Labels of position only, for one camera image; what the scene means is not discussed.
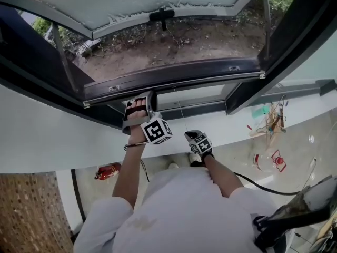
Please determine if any bundle of wire hangers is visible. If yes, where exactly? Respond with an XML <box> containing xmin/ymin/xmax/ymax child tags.
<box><xmin>247</xmin><ymin>93</ymin><xmax>289</xmax><ymax>147</ymax></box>

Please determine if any large frosted glass pane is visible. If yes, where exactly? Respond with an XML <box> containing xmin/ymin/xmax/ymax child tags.
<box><xmin>273</xmin><ymin>48</ymin><xmax>337</xmax><ymax>98</ymax></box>

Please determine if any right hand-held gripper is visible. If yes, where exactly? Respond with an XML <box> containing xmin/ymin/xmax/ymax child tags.
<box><xmin>184</xmin><ymin>131</ymin><xmax>214</xmax><ymax>155</ymax></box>

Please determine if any person's white shirt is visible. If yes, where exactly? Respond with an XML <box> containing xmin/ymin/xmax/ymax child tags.
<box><xmin>73</xmin><ymin>166</ymin><xmax>280</xmax><ymax>253</ymax></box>

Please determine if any person's right forearm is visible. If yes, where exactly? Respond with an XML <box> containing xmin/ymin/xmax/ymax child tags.
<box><xmin>204</xmin><ymin>155</ymin><xmax>244</xmax><ymax>199</ymax></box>

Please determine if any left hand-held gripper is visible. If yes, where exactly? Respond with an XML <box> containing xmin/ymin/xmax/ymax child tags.
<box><xmin>121</xmin><ymin>90</ymin><xmax>173</xmax><ymax>145</ymax></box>

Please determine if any thin white pull cord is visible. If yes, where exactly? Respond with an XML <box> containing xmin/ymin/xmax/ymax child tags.
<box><xmin>172</xmin><ymin>85</ymin><xmax>189</xmax><ymax>133</ymax></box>

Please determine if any thick black cable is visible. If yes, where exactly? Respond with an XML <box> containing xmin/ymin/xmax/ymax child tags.
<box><xmin>233</xmin><ymin>171</ymin><xmax>302</xmax><ymax>197</ymax></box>

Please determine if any black window handle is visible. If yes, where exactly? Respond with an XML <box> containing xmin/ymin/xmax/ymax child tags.
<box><xmin>148</xmin><ymin>8</ymin><xmax>176</xmax><ymax>32</ymax></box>

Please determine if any red fire extinguisher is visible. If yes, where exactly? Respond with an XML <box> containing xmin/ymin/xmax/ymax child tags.
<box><xmin>94</xmin><ymin>163</ymin><xmax>122</xmax><ymax>181</ymax></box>

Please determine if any person's left hand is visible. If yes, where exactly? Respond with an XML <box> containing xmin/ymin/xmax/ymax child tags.
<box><xmin>127</xmin><ymin>98</ymin><xmax>148</xmax><ymax>128</ymax></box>

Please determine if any clear plastic bottle red label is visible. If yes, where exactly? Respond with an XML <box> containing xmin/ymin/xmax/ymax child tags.
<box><xmin>253</xmin><ymin>149</ymin><xmax>288</xmax><ymax>174</ymax></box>

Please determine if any teal plastic cylinder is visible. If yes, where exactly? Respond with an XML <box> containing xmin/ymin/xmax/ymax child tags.
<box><xmin>251</xmin><ymin>105</ymin><xmax>271</xmax><ymax>120</ymax></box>

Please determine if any person's left forearm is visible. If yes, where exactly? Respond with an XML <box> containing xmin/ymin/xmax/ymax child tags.
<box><xmin>112</xmin><ymin>125</ymin><xmax>147</xmax><ymax>210</ymax></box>

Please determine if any thin wrist bracelet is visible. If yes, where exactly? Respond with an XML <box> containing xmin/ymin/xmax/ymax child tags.
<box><xmin>123</xmin><ymin>140</ymin><xmax>146</xmax><ymax>151</ymax></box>

